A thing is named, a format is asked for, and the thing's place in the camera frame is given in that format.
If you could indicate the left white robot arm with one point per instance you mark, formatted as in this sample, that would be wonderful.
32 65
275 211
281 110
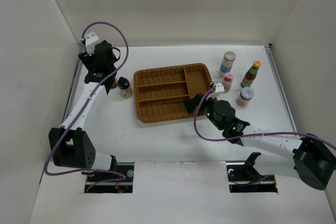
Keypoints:
72 145

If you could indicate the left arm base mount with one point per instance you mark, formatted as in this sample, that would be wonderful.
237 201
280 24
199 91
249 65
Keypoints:
106 183

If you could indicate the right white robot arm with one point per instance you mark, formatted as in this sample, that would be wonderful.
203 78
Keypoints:
313 162

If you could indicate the woven wicker divided basket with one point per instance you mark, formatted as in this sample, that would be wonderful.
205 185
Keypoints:
160 92

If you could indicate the small black-cap spice jar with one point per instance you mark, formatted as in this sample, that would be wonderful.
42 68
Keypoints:
125 88

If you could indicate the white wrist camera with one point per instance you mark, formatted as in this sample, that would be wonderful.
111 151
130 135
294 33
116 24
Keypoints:
89 39
217 91

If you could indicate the pink-cap spice shaker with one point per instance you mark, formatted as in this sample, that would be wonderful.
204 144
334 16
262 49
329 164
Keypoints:
227 81

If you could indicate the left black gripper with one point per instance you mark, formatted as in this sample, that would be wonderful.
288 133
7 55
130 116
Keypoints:
88 60

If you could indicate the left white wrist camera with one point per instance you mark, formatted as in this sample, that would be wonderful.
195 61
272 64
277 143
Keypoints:
89 39

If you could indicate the blue-label silver-lid shaker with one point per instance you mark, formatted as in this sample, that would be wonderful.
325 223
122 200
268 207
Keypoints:
227 63

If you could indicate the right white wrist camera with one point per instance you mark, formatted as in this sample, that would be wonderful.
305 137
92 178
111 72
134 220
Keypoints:
217 91

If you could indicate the tall glass red-label bottle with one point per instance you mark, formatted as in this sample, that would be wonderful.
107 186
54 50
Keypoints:
114 83

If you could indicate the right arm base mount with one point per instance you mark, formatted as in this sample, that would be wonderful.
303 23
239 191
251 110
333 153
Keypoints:
244 178

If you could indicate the green sauce bottle yellow cap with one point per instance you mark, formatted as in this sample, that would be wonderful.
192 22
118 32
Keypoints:
251 74

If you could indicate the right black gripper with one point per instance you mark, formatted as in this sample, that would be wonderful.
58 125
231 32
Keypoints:
190 103

